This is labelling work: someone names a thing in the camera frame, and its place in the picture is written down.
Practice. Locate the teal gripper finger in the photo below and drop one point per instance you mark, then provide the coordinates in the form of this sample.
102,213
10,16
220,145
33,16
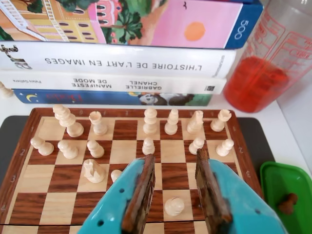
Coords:
243,202
114,202

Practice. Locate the light wooden chess knight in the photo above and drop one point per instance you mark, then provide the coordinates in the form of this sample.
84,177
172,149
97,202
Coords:
93,171
195,123

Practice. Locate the dark brown chess pawn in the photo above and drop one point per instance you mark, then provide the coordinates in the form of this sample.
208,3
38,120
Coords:
287,204

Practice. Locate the light wooden chess bishop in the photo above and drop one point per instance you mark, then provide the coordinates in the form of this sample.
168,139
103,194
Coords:
173,207
171,124

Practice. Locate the light wooden chess rook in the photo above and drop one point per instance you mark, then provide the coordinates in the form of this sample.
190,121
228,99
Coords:
219,122
98,124

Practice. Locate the light wooden chess queen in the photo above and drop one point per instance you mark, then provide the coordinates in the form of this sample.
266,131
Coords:
150,122

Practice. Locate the green plastic lid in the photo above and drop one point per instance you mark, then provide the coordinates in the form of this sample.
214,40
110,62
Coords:
275,178

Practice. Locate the wooden chessboard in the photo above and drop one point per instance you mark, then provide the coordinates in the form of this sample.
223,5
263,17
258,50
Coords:
124,129

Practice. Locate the blue panda children's book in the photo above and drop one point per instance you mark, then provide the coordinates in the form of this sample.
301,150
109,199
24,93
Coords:
97,98

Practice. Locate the clear measuring cup red filling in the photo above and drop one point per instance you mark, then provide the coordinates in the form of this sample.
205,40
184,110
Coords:
256,85

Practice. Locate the white Chanel fashion book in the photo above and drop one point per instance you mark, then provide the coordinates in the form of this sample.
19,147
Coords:
170,85

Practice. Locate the white art history book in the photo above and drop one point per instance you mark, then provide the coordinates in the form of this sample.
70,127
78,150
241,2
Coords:
146,58

